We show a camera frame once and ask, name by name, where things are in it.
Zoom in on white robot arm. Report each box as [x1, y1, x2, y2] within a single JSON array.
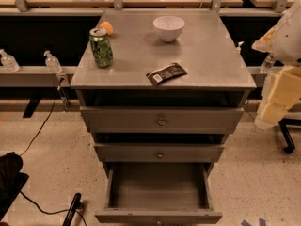
[[252, 0, 301, 130]]

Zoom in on black handle on floor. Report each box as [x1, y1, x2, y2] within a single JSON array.
[[62, 193, 82, 226]]

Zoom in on orange fruit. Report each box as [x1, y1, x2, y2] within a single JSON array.
[[99, 21, 113, 36]]

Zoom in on grey drawer cabinet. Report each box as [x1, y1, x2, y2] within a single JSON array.
[[70, 8, 258, 226]]

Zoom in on clear sanitizer pump bottle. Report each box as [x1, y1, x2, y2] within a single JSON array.
[[44, 50, 62, 73]]

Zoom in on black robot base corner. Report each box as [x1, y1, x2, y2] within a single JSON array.
[[0, 152, 29, 219]]

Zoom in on grey middle drawer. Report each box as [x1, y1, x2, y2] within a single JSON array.
[[94, 143, 224, 163]]

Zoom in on grey open bottom drawer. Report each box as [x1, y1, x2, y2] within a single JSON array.
[[95, 162, 222, 226]]

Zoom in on clear sanitizer bottle far left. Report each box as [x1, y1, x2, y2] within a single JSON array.
[[0, 49, 20, 72]]

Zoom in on black floor cable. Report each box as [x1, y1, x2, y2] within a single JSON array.
[[19, 97, 57, 157]]

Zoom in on black rxbar chocolate wrapper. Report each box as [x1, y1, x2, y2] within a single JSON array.
[[146, 62, 187, 86]]

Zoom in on green soda can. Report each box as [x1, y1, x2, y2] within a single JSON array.
[[89, 28, 113, 68]]

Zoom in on black table leg with caster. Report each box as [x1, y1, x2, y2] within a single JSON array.
[[278, 118, 301, 154]]

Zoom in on small white pump bottle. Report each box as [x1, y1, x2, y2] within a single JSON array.
[[236, 41, 245, 53]]

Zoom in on grey top drawer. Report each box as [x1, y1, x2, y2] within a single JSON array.
[[80, 106, 244, 134]]

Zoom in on white bowl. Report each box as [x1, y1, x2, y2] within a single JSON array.
[[153, 16, 185, 42]]

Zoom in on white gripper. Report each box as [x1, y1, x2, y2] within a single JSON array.
[[251, 26, 301, 130]]

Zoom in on clear water bottle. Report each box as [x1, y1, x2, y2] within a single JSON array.
[[260, 54, 276, 73]]

